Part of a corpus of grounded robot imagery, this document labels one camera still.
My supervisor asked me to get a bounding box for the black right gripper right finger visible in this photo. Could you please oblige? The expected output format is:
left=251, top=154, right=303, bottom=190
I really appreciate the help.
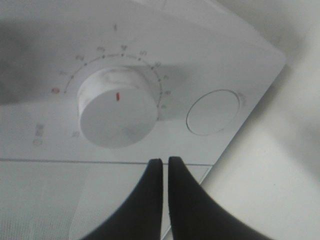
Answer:
left=168, top=156, right=268, bottom=240

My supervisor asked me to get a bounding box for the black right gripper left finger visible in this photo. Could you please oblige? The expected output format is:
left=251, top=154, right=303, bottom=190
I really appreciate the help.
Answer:
left=83, top=158, right=163, bottom=240

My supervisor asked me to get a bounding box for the round white door button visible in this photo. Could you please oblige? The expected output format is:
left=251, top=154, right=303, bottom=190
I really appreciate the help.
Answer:
left=186, top=89, right=240, bottom=136

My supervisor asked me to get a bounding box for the white timer knob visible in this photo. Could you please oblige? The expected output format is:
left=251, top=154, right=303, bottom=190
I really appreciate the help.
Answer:
left=77, top=66, right=158, bottom=148

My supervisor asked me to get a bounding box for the white microwave door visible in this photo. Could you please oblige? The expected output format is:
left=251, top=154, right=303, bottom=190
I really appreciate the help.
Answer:
left=0, top=161, right=146, bottom=240

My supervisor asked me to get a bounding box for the white microwave oven body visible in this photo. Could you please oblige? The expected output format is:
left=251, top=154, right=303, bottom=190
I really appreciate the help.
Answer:
left=0, top=0, right=286, bottom=181

